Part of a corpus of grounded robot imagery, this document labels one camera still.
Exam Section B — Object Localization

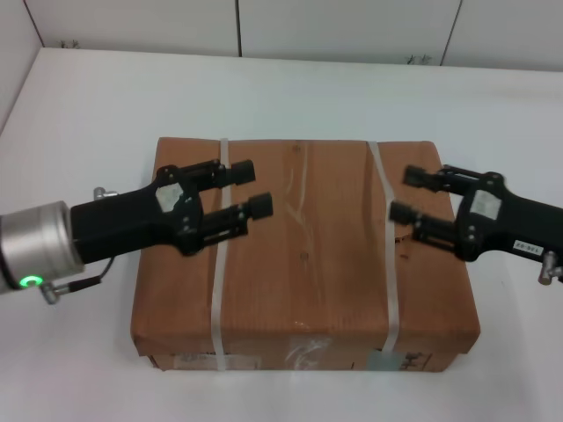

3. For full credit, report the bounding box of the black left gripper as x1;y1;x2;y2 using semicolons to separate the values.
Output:
69;158;275;266

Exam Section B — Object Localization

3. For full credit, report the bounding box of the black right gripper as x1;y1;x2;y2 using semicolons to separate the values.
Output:
389;164;563;264

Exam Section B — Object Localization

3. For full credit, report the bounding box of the white plastic packing strap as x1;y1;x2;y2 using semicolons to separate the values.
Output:
364;140;402;353
206;137;232;373

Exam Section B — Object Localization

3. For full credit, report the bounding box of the brown cardboard box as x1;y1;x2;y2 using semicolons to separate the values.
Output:
130;136;480;374

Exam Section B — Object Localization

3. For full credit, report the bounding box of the grey-blue box label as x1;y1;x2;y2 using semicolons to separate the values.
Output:
368;350;431;371

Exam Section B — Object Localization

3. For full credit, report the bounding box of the clear packing tape strip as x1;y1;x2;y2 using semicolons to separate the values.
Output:
283;142;327;369

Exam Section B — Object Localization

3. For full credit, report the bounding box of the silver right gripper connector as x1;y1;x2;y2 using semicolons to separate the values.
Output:
537;251;563;286

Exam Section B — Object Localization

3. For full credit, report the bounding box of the left wrist cable with plug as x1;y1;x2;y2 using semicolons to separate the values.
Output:
40;256;118;305

